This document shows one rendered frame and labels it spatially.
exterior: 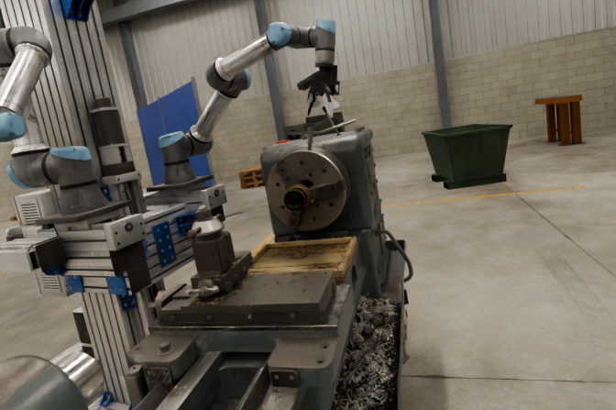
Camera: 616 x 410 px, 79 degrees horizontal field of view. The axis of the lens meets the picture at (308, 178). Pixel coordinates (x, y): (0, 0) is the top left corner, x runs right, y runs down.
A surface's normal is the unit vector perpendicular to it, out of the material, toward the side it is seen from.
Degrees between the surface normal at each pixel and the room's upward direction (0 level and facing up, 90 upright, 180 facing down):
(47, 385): 44
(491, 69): 90
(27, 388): 38
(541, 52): 90
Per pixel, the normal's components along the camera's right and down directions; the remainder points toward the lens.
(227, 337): -0.26, 0.15
